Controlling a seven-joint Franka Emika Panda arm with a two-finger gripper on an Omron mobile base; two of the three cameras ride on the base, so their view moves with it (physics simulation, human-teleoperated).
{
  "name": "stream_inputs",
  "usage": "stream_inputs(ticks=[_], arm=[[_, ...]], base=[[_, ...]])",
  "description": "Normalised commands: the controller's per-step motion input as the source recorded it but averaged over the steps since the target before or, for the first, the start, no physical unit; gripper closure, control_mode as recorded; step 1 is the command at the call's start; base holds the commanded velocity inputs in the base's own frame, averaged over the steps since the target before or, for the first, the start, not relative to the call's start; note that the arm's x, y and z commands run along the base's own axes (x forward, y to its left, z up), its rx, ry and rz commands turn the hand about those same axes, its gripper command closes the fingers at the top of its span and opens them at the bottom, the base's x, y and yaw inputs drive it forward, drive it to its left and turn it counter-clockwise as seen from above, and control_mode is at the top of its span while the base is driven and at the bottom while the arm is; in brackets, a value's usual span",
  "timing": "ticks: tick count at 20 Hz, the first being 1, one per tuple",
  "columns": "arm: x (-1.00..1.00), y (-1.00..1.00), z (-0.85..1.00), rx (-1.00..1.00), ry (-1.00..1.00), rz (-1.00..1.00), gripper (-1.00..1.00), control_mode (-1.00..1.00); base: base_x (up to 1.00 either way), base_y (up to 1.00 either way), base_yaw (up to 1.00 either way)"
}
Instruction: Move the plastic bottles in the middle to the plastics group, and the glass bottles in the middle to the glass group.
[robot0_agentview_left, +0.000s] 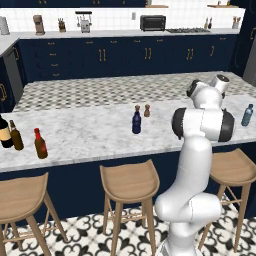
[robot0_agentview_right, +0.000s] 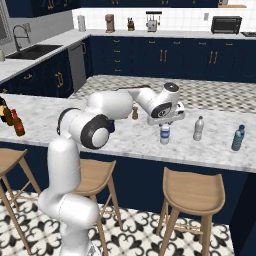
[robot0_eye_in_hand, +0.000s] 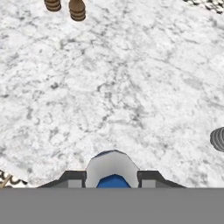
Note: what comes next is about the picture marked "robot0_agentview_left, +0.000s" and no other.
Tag dark blue island base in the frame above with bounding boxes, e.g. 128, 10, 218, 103
0, 141, 256, 228

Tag knife block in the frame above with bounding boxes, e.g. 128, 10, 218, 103
57, 17, 67, 34

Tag brown bottle red cap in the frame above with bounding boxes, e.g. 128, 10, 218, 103
33, 127, 49, 160

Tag black toaster oven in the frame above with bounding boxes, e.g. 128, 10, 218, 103
139, 14, 167, 33

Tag light blue plastic bottle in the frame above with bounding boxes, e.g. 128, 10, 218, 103
240, 103, 255, 128

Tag dark blue base cupboards run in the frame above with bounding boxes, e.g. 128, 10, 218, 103
17, 33, 240, 84

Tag dark blue wall cupboards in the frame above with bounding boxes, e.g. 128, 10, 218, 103
0, 0, 148, 9

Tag grey dishwasher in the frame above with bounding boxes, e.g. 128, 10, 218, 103
2, 49, 25, 105

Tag utensil pot with tools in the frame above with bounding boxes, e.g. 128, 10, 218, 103
231, 15, 242, 30

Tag wooden bar stool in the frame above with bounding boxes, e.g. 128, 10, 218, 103
99, 158, 161, 256
0, 171, 69, 256
197, 147, 256, 254

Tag black gas hob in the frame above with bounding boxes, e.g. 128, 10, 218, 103
165, 27, 212, 34

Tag dark blue bottle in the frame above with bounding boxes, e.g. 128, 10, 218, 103
131, 110, 143, 135

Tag brown glass bottle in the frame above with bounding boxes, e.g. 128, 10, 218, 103
8, 119, 25, 151

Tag dark wine bottle cream label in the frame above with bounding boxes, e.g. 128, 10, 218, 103
0, 114, 14, 150

